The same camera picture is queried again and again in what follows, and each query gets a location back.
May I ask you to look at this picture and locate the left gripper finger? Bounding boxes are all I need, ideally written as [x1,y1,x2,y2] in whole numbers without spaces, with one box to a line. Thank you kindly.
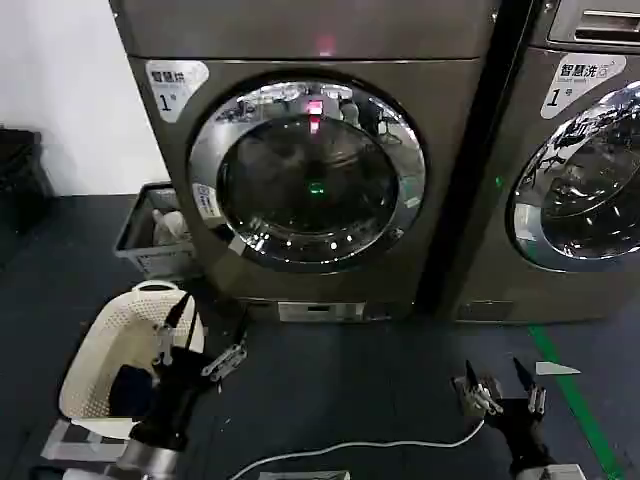
[202,319,249,384]
[152,292,194,366]

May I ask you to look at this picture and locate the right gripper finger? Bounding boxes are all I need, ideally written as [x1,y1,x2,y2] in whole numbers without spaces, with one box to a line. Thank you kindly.
[463,359,504,416]
[513,355,549,416]

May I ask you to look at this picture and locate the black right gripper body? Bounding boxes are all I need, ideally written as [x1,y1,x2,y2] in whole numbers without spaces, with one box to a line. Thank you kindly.
[484,397,556,471]

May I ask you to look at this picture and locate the white triangular floor marker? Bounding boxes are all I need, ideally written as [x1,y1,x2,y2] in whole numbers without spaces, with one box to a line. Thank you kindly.
[534,360,582,376]

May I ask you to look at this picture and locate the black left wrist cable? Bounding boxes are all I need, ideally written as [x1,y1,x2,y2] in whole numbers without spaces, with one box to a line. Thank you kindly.
[184,299,202,354]

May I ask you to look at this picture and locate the grey plastic crate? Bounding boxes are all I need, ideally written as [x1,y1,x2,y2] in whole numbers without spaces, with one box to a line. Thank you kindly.
[113,182,201,279]

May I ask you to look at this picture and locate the grey dryer with number sticker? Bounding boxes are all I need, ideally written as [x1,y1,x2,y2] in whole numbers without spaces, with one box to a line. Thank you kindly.
[108,0,494,326]

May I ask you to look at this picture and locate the dark blue clothes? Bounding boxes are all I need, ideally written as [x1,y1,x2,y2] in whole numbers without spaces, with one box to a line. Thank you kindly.
[110,364,162,419]

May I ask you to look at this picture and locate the round glass dryer door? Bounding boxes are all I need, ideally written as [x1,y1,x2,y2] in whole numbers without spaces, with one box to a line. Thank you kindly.
[188,69,431,275]
[504,79,640,274]

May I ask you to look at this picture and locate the white items in crate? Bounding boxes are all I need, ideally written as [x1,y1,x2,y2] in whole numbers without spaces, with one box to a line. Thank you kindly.
[152,208,191,246]

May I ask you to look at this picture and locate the green floor tape strip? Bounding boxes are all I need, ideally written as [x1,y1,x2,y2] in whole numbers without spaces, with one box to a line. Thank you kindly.
[528,324,626,480]

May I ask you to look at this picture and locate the grey dryer with drawer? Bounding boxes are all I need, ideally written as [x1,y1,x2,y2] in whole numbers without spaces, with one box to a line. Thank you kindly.
[452,0,640,326]

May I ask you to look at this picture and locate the black bin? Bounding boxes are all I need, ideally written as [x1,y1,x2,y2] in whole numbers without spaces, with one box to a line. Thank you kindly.
[0,127,54,236]

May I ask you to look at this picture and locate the white plastic laundry basket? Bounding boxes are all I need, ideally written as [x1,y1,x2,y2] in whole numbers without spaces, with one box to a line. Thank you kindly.
[58,279,206,436]

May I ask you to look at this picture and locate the white floor cable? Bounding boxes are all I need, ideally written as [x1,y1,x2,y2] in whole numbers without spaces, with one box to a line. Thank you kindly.
[239,417,487,480]

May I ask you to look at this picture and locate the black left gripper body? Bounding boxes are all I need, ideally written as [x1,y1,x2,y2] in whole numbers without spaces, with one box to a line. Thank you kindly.
[130,349,221,449]

